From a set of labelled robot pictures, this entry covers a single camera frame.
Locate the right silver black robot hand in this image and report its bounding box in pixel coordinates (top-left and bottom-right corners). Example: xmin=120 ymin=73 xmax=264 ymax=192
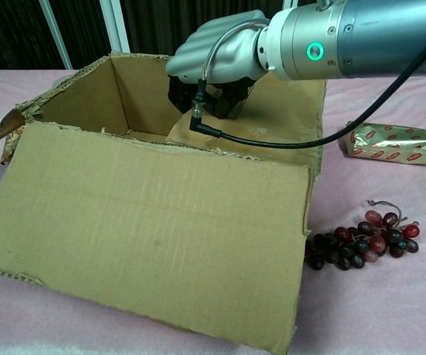
xmin=166 ymin=10 xmax=271 ymax=120

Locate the large brown cardboard box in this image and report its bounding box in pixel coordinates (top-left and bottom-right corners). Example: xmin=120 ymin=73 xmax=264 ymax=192
xmin=0 ymin=51 xmax=328 ymax=355

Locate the green red foil package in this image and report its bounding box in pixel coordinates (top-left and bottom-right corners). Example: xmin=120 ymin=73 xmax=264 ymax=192
xmin=344 ymin=120 xmax=426 ymax=166

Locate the dark red grape bunch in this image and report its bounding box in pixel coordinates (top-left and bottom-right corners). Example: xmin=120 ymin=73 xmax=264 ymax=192
xmin=305 ymin=199 xmax=421 ymax=271

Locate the green snack bag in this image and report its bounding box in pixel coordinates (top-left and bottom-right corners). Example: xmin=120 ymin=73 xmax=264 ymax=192
xmin=0 ymin=127 xmax=24 ymax=166

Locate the pink tablecloth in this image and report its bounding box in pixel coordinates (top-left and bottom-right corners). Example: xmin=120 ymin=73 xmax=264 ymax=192
xmin=0 ymin=68 xmax=426 ymax=355

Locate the thin grey cable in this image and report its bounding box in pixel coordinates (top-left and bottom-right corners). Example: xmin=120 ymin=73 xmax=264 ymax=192
xmin=197 ymin=21 xmax=270 ymax=81

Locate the black cable with angled plug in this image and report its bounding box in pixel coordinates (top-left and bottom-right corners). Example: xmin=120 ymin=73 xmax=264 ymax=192
xmin=189 ymin=27 xmax=426 ymax=149

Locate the wide white frame post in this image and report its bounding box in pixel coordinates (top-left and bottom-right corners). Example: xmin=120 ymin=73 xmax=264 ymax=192
xmin=99 ymin=0 xmax=131 ymax=55

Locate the slanted white frame post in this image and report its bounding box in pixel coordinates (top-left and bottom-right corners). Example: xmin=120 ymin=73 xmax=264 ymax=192
xmin=38 ymin=0 xmax=74 ymax=70

